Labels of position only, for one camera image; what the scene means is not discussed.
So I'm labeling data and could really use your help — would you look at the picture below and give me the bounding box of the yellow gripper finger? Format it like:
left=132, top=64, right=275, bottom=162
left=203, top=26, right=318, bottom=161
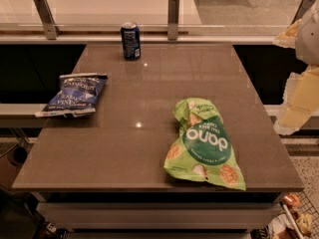
left=273, top=19, right=302, bottom=49
left=274, top=66, right=319, bottom=135

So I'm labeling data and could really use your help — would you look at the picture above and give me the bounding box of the green rice chip bag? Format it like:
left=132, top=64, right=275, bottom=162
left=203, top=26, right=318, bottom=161
left=163, top=98, right=246, bottom=190

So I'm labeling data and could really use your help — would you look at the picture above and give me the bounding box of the blue pepsi can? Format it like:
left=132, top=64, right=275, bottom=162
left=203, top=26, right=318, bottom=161
left=121, top=22, right=141, bottom=61

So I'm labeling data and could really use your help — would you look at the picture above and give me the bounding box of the blue potato chip bag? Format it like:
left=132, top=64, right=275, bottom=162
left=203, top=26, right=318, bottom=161
left=35, top=73, right=108, bottom=118

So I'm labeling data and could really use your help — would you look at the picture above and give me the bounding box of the right metal railing bracket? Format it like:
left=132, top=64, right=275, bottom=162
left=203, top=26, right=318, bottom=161
left=292, top=0, right=319, bottom=23

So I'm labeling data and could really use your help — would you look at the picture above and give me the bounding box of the metal railing bracket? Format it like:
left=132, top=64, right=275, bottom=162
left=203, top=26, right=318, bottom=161
left=167, top=0, right=179, bottom=41
left=292, top=0, right=319, bottom=23
left=33, top=0, right=59, bottom=40

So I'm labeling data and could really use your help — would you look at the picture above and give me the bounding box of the middle metal railing bracket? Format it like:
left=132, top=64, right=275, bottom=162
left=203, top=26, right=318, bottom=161
left=167, top=0, right=179, bottom=41

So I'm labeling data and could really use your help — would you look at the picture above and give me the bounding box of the wire basket with snacks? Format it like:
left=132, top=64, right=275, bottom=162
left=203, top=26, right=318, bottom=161
left=265, top=192, right=319, bottom=239

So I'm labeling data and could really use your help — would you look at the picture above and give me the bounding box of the left metal railing bracket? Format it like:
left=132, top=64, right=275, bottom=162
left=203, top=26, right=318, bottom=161
left=33, top=0, right=59, bottom=40

